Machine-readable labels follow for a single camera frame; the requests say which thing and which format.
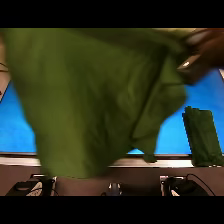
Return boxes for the green T-shirt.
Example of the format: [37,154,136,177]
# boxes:
[0,28,202,180]

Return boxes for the folded dark green garment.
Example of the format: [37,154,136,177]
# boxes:
[181,105,224,168]

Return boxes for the silver frame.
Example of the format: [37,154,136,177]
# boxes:
[0,153,201,197]

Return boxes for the black cable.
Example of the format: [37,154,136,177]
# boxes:
[185,172,217,197]

